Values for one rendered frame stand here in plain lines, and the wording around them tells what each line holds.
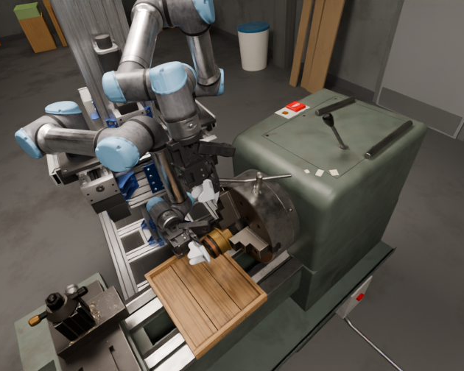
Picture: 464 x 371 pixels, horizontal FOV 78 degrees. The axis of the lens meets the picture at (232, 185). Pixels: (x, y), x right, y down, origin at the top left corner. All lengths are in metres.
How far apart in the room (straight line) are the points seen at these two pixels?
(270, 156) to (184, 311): 0.62
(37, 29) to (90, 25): 7.07
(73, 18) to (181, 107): 0.86
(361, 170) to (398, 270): 1.46
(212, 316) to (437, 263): 1.81
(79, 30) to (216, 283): 1.12
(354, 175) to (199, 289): 0.67
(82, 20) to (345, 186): 1.17
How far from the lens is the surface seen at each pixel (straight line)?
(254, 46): 5.04
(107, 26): 1.46
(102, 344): 1.06
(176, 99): 0.63
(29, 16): 8.47
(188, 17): 1.05
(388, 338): 2.12
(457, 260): 2.61
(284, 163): 0.99
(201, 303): 1.10
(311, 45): 4.38
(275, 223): 0.90
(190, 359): 1.07
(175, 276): 1.18
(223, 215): 0.96
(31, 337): 1.25
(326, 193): 0.91
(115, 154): 0.93
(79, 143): 1.08
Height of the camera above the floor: 1.87
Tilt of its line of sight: 42 degrees down
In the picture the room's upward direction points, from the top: 6 degrees counter-clockwise
